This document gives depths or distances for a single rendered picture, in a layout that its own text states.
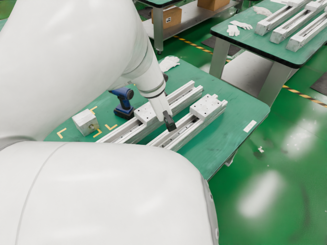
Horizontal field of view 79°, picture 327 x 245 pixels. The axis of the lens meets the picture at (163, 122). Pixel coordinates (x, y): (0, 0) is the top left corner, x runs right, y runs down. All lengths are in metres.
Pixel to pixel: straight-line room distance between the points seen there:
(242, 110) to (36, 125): 1.27
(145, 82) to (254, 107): 0.99
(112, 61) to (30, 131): 0.08
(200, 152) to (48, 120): 0.96
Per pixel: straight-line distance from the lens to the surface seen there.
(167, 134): 1.04
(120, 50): 0.17
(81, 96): 0.17
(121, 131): 1.09
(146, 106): 1.12
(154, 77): 0.55
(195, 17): 4.04
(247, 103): 1.43
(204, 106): 1.14
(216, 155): 1.10
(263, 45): 2.13
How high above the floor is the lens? 1.69
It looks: 49 degrees down
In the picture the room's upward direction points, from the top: straight up
